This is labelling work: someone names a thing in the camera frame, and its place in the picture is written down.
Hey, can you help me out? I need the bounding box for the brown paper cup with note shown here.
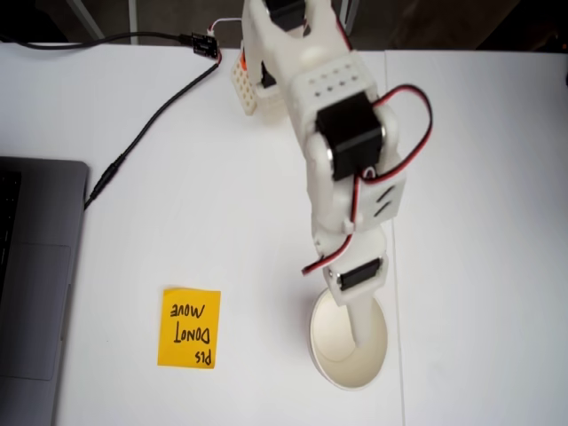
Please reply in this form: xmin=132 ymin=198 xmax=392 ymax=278
xmin=308 ymin=286 xmax=390 ymax=391

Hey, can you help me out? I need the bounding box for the yellow sticky note with writing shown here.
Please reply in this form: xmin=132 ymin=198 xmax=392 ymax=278
xmin=156 ymin=287 xmax=222 ymax=369

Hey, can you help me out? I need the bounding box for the white table leg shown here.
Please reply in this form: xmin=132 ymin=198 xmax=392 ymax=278
xmin=341 ymin=0 xmax=360 ymax=37
xmin=128 ymin=0 xmax=140 ymax=45
xmin=66 ymin=0 xmax=107 ymax=42

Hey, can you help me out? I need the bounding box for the black controller board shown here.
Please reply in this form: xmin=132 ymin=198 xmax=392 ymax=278
xmin=189 ymin=31 xmax=222 ymax=59

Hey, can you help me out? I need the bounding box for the dark grey laptop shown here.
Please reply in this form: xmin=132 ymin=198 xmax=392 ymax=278
xmin=0 ymin=155 xmax=90 ymax=426

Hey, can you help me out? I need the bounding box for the black power cable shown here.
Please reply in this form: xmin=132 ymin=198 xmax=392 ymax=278
xmin=83 ymin=61 xmax=222 ymax=210

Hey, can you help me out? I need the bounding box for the black usb cable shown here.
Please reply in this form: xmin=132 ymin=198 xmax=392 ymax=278
xmin=0 ymin=30 xmax=193 ymax=50

